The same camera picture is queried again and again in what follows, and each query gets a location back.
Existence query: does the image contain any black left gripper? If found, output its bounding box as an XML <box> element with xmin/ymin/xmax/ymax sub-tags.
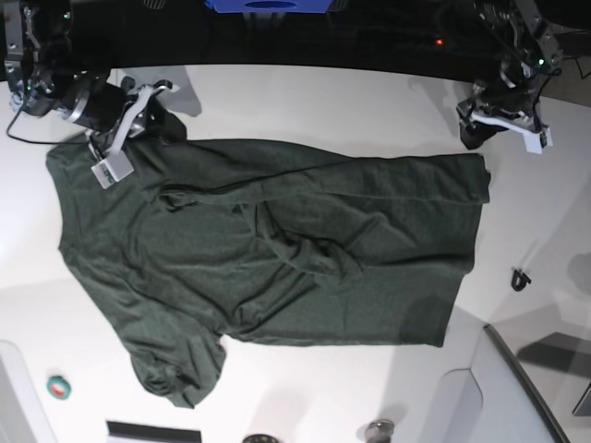
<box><xmin>456</xmin><ymin>78</ymin><xmax>553</xmax><ymax>154</ymax></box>

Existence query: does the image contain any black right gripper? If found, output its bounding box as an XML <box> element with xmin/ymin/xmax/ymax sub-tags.
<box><xmin>50</xmin><ymin>73</ymin><xmax>173</xmax><ymax>188</ymax></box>

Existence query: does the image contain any dark green t-shirt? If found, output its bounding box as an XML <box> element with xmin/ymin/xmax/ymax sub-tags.
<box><xmin>46</xmin><ymin>138</ymin><xmax>491</xmax><ymax>408</ymax></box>

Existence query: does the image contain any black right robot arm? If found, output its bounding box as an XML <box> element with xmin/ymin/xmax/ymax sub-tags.
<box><xmin>2</xmin><ymin>1</ymin><xmax>187</xmax><ymax>188</ymax></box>

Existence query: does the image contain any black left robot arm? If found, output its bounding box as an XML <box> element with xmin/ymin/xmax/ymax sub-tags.
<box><xmin>456</xmin><ymin>1</ymin><xmax>563</xmax><ymax>154</ymax></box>

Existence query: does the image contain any small black clip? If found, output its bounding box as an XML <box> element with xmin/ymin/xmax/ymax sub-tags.
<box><xmin>510</xmin><ymin>268</ymin><xmax>532</xmax><ymax>293</ymax></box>

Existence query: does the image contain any green red tape roll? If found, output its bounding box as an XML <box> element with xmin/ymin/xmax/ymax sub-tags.
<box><xmin>46</xmin><ymin>376</ymin><xmax>71</xmax><ymax>401</ymax></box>

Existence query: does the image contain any round metal knob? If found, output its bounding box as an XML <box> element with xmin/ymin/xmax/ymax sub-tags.
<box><xmin>364</xmin><ymin>419</ymin><xmax>395</xmax><ymax>443</ymax></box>

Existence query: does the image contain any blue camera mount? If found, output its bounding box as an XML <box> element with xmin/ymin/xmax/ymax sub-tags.
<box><xmin>205</xmin><ymin>0</ymin><xmax>332</xmax><ymax>14</ymax></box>

